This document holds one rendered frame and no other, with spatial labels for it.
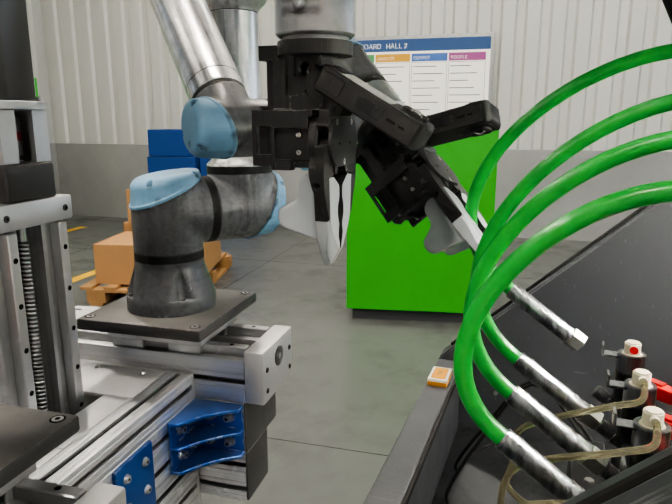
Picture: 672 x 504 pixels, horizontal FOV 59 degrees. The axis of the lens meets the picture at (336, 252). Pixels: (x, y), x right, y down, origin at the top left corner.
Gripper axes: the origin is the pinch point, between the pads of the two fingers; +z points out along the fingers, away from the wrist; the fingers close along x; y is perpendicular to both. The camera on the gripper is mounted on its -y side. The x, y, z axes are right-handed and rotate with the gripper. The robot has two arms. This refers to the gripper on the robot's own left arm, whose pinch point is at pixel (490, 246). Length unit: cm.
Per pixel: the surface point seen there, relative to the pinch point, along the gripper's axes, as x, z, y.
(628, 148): 15.6, 4.0, -16.3
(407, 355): -255, -38, 136
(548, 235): 23.1, 7.2, -9.0
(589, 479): -4.4, 25.5, 7.0
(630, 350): -4.5, 16.6, -4.4
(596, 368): -38.6, 17.1, 6.7
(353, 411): -182, -19, 141
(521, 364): 4.9, 12.4, 3.2
